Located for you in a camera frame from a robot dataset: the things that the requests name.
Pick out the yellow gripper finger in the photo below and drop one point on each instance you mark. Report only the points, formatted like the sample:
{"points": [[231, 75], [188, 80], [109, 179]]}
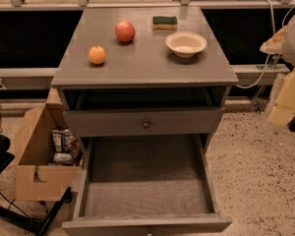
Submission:
{"points": [[280, 110], [275, 45]]}

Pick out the small orange fruit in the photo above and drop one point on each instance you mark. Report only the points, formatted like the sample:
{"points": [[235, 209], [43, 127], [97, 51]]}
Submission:
{"points": [[96, 55]]}

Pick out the grey wooden drawer cabinet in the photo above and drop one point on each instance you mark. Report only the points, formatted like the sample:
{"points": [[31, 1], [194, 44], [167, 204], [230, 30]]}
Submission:
{"points": [[143, 74]]}

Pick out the white paper bowl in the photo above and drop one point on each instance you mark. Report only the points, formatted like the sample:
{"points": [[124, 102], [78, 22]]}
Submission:
{"points": [[185, 44]]}

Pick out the green and yellow sponge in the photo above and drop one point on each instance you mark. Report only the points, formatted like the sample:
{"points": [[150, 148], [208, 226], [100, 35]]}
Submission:
{"points": [[164, 23]]}

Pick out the red apple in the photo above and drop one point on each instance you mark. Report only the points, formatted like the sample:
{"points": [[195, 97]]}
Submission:
{"points": [[125, 31]]}

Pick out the snack packets in box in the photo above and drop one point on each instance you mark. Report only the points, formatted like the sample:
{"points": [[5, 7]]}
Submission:
{"points": [[66, 147]]}

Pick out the brown cardboard box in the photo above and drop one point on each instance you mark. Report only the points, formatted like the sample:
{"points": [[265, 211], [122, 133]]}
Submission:
{"points": [[37, 178]]}

